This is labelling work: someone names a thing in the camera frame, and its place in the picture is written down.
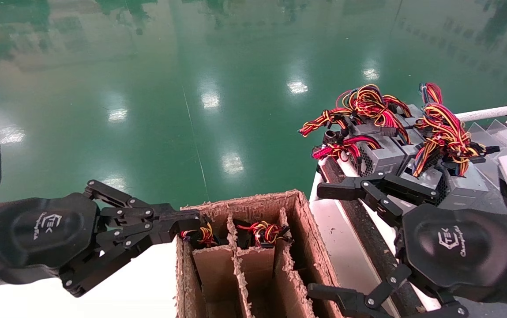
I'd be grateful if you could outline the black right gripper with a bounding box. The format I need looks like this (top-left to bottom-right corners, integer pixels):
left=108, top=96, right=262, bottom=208
left=308, top=203, right=507, bottom=318

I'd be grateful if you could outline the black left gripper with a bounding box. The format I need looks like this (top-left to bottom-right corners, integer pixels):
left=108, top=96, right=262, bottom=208
left=0, top=180, right=202, bottom=297

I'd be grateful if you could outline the white horizontal pipe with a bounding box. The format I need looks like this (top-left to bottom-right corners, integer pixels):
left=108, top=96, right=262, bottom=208
left=454, top=106, right=507, bottom=123

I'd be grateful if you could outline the black rough edge strip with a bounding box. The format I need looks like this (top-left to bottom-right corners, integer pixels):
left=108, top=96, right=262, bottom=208
left=322, top=159, right=426, bottom=318

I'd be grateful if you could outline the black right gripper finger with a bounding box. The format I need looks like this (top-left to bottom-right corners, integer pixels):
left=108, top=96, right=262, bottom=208
left=317, top=172, right=439, bottom=228

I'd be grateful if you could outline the brown cardboard box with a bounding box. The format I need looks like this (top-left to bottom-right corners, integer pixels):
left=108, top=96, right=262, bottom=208
left=175, top=190, right=346, bottom=318

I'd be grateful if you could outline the cardboard divider grid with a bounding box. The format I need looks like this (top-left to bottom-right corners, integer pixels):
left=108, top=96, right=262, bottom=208
left=192, top=208, right=313, bottom=318

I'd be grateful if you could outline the silver power supply with wires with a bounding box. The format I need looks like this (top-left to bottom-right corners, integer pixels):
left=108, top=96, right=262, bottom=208
left=412, top=141, right=443, bottom=191
left=179, top=221, right=218, bottom=248
left=394, top=83, right=443, bottom=168
left=337, top=84, right=413, bottom=144
left=300, top=108, right=384, bottom=136
left=312, top=135, right=406, bottom=178
left=414, top=102, right=501, bottom=210
left=236, top=220, right=290, bottom=249

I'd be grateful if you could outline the short white pipe leg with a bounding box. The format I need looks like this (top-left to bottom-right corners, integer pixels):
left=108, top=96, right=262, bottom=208
left=310, top=173, right=325, bottom=200

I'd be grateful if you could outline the long white pipe rail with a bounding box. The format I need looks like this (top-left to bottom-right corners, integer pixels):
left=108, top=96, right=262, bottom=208
left=319, top=157, right=441, bottom=312

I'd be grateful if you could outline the clear plastic compartment tray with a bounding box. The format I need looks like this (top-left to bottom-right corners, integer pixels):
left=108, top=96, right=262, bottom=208
left=467, top=114, right=507, bottom=186

